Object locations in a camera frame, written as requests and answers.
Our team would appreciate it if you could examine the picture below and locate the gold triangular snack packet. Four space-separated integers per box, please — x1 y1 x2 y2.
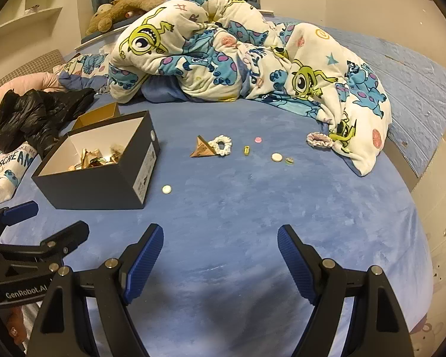
190 136 213 157

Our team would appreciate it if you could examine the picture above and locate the gold cardboard box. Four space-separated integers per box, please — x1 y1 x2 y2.
75 102 120 129

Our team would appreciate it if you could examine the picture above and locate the black plastic bag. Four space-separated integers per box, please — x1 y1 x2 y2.
0 88 96 158

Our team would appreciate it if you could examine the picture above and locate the brown plush toy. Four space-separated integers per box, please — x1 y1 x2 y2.
86 0 172 33

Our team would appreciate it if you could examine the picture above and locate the pink scrunchie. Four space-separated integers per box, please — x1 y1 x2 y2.
306 132 333 146

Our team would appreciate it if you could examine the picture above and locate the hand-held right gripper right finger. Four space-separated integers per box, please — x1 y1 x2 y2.
277 225 417 357

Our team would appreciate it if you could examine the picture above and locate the cartoon printed blanket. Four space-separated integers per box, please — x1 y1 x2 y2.
108 0 392 176

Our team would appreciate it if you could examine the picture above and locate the white wall shelf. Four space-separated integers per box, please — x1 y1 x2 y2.
0 0 64 40

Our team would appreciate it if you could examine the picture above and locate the light blue quilted bedspread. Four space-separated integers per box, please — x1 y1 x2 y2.
260 15 446 179

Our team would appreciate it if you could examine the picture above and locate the grey plaid cloth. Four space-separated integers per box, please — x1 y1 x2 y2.
0 50 64 97

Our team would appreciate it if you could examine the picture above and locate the white scrunchie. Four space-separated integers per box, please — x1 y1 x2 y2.
211 136 233 158

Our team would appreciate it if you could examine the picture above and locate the black shoe box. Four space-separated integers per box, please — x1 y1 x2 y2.
32 110 161 210

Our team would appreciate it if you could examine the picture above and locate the blue cartoon printed pillow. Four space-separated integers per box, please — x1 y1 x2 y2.
54 53 110 88

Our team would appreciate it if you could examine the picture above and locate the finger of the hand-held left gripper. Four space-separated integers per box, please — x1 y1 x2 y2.
0 220 90 272
0 201 40 246

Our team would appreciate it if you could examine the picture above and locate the white printed pillow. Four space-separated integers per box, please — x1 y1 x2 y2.
0 141 36 207

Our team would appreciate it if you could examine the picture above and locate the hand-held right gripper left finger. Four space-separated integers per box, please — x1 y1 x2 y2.
24 224 164 357

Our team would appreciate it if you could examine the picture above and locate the pile of gold wrapped candies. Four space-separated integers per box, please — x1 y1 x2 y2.
69 143 125 170

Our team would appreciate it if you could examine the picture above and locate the blue bed sheet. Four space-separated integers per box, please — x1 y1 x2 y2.
0 97 435 357

